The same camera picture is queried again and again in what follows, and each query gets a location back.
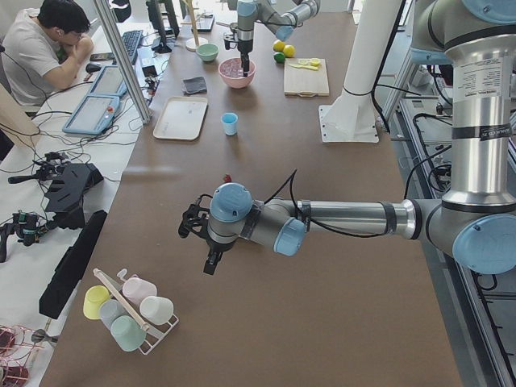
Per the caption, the grey plastic cup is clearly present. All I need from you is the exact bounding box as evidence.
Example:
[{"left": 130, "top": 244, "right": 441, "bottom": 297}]
[{"left": 99, "top": 299, "right": 123, "bottom": 330}]

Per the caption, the blue teach pendant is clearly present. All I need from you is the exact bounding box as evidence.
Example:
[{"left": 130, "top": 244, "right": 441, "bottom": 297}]
[
  {"left": 89, "top": 65, "right": 127, "bottom": 97},
  {"left": 63, "top": 94, "right": 120, "bottom": 135}
]

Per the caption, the yellow plastic cup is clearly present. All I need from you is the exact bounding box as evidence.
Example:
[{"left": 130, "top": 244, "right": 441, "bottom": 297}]
[{"left": 83, "top": 285, "right": 110, "bottom": 320}]

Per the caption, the pink bowl of ice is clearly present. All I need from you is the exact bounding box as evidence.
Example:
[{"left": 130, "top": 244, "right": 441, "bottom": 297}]
[{"left": 218, "top": 57, "right": 256, "bottom": 89}]

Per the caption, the blue plastic cup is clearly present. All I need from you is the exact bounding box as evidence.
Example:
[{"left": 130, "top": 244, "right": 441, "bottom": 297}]
[{"left": 221, "top": 112, "right": 239, "bottom": 136}]

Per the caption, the black keyboard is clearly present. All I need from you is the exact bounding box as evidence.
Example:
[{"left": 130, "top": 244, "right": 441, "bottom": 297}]
[{"left": 122, "top": 30, "right": 143, "bottom": 65}]

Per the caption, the grey folded cloth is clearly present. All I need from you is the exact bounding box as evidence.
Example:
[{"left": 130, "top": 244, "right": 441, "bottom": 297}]
[{"left": 182, "top": 77, "right": 207, "bottom": 95}]

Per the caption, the white robot base pillar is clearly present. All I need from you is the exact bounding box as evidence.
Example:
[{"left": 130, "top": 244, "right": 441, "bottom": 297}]
[{"left": 319, "top": 0, "right": 405, "bottom": 143}]

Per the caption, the green bowl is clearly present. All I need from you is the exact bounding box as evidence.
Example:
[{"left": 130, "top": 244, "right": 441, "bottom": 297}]
[{"left": 196, "top": 44, "right": 218, "bottom": 63}]

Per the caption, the aluminium frame post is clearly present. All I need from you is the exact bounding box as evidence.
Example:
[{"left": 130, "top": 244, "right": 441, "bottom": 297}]
[{"left": 93, "top": 0, "right": 151, "bottom": 125}]

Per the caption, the black angular holder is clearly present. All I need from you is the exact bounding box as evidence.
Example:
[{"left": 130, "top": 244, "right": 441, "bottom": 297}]
[{"left": 44, "top": 163, "right": 103, "bottom": 230}]

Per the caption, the wooden cutting board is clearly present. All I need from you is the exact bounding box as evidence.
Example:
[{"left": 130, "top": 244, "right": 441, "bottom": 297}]
[{"left": 284, "top": 58, "right": 330, "bottom": 97}]

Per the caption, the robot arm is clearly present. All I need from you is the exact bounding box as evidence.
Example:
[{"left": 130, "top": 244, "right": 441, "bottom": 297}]
[
  {"left": 227, "top": 0, "right": 321, "bottom": 77},
  {"left": 202, "top": 1, "right": 515, "bottom": 274}
]

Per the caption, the green plastic cup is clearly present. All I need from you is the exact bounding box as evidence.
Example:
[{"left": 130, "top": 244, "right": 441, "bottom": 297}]
[{"left": 110, "top": 315, "right": 146, "bottom": 352}]

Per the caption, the black foam bar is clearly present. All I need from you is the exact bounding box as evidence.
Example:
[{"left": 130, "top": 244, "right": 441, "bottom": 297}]
[{"left": 39, "top": 210, "right": 107, "bottom": 319}]

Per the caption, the white wire cup rack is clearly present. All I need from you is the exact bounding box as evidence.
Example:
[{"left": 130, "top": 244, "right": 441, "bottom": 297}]
[{"left": 93, "top": 268, "right": 180, "bottom": 355}]

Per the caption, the pink plastic cup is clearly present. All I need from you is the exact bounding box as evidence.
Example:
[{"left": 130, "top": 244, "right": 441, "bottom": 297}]
[{"left": 122, "top": 277, "right": 157, "bottom": 306}]

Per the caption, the wooden mug tree stand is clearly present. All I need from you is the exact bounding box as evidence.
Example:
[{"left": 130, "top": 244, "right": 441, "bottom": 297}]
[{"left": 181, "top": 0, "right": 208, "bottom": 52}]

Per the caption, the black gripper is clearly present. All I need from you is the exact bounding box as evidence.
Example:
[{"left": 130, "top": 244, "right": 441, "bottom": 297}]
[
  {"left": 203, "top": 235, "right": 236, "bottom": 275},
  {"left": 236, "top": 29, "right": 253, "bottom": 77}
]

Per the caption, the beige rabbit tray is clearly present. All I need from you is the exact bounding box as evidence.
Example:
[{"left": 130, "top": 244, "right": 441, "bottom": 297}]
[{"left": 153, "top": 96, "right": 208, "bottom": 141}]

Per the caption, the handheld black gripper device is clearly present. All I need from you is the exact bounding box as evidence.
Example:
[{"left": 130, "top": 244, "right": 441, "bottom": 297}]
[{"left": 1, "top": 211, "right": 54, "bottom": 263}]

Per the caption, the yellow plastic knife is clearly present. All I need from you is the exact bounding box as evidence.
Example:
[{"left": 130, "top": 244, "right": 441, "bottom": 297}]
[{"left": 287, "top": 63, "right": 319, "bottom": 71}]

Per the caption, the whole yellow lemon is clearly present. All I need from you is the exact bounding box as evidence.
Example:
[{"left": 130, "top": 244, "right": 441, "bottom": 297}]
[
  {"left": 273, "top": 40, "right": 285, "bottom": 52},
  {"left": 282, "top": 44, "right": 296, "bottom": 58}
]

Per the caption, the seated person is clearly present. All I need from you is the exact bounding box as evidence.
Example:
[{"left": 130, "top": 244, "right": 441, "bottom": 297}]
[{"left": 2, "top": 1, "right": 94, "bottom": 106}]

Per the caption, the green lime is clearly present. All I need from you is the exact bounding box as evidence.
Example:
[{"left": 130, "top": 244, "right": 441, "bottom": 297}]
[{"left": 273, "top": 52, "right": 285, "bottom": 64}]

